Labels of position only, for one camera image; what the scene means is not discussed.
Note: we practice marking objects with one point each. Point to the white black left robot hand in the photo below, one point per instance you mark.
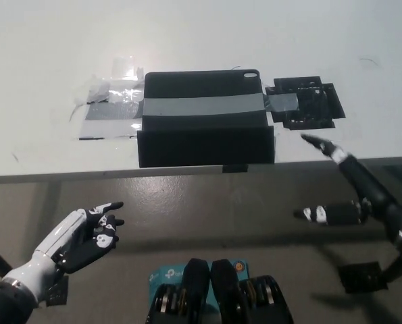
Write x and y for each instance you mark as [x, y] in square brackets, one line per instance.
[48, 248]

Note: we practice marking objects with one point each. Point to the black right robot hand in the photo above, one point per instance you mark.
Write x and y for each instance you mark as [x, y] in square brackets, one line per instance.
[369, 189]

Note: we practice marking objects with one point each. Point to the black folded tablet cover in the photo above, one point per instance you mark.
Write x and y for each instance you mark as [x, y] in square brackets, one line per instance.
[204, 145]

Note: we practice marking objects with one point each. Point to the black tape patch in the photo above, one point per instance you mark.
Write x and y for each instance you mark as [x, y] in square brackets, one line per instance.
[325, 111]

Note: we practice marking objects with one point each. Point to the teal router box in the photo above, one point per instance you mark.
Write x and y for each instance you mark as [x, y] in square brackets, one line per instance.
[168, 275]

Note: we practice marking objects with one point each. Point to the flat clear tape patch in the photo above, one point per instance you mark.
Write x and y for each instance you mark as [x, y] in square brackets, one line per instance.
[109, 128]

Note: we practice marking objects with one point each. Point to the small black tape piece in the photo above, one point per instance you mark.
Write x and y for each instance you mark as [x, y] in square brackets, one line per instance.
[235, 168]

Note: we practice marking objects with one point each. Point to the crumpled clear tape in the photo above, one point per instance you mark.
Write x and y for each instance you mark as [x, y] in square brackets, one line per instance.
[102, 89]

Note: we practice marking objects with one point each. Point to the grey duct tape strip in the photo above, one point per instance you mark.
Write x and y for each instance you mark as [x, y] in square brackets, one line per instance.
[204, 105]

